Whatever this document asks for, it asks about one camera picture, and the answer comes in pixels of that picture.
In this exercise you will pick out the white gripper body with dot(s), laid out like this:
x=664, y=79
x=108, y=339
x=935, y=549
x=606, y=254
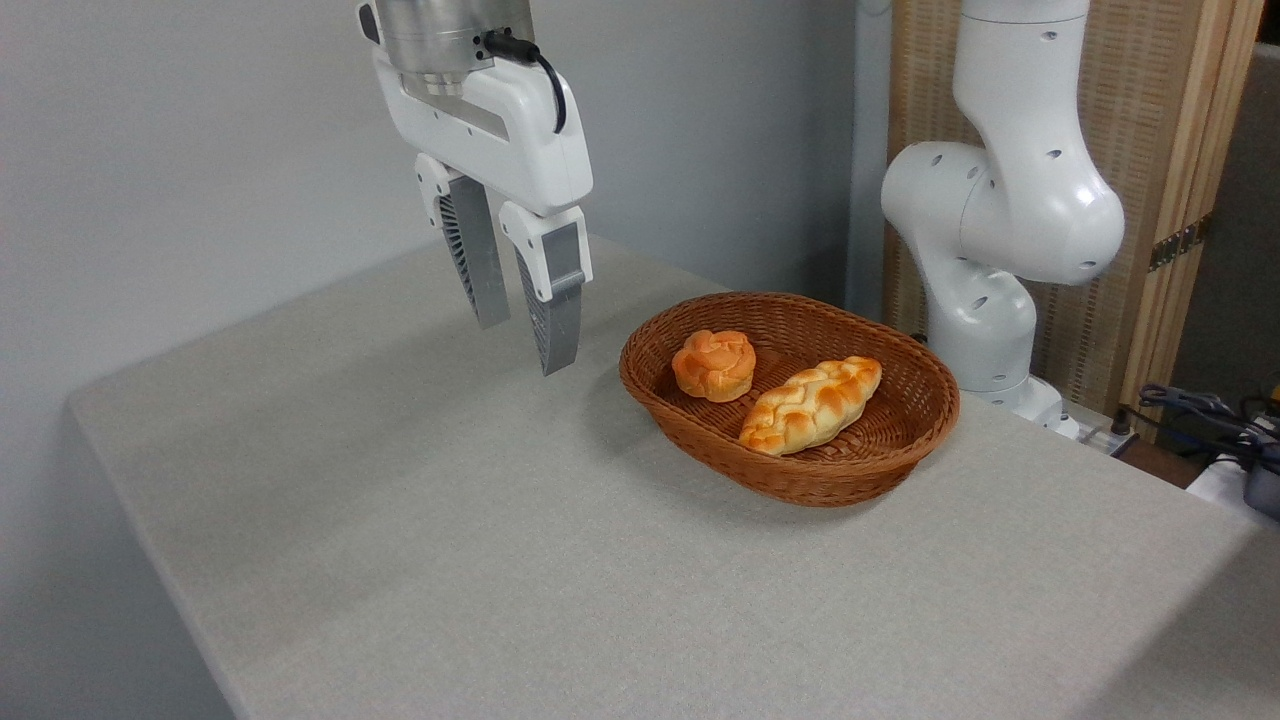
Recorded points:
x=520, y=140

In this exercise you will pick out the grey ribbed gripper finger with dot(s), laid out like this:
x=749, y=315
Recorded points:
x=480, y=260
x=560, y=320

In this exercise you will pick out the round orange bread roll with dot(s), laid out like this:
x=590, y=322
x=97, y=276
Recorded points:
x=714, y=366

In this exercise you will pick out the braided golden bread loaf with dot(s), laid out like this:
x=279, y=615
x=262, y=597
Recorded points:
x=810, y=405

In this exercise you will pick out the grey table cloth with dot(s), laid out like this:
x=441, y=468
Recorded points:
x=400, y=600

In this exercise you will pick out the brown wicker basket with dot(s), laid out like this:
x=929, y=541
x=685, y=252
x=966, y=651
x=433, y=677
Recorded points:
x=850, y=470

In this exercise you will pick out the wooden woven folding screen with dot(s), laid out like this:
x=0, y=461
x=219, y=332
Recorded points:
x=1135, y=100

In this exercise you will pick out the metal screen hinge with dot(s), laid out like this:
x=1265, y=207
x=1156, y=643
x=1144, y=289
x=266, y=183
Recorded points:
x=1178, y=243

